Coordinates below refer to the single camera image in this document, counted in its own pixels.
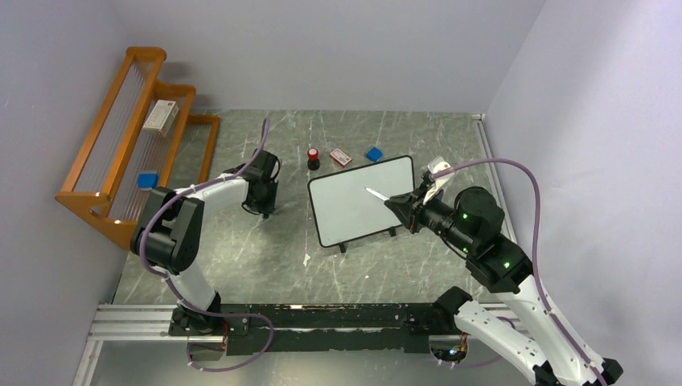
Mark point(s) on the red white small box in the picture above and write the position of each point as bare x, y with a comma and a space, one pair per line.
340, 157

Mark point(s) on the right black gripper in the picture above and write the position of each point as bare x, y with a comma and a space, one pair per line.
410, 207

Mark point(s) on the blue eraser block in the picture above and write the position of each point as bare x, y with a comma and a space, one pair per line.
374, 154

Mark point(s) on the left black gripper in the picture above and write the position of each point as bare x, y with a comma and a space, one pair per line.
267, 207

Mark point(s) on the orange wooden shelf rack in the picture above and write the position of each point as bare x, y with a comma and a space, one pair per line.
102, 185

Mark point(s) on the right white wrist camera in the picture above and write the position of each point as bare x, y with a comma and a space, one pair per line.
438, 174

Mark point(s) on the white whiteboard black frame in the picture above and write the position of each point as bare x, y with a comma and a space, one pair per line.
344, 211

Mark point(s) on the red black stamp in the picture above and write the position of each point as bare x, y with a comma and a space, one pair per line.
313, 162

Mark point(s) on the aluminium frame rail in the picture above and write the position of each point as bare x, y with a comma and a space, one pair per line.
150, 323

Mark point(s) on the blue object on shelf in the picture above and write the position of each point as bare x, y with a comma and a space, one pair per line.
147, 180

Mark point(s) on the blue white marker pen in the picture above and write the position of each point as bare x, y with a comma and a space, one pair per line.
376, 194

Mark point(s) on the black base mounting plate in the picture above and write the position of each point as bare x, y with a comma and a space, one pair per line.
408, 327

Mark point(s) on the white red box on shelf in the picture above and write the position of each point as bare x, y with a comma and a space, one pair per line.
161, 117

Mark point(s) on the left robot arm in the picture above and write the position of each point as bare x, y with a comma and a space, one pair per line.
168, 232

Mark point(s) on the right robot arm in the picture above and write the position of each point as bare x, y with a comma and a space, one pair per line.
472, 225

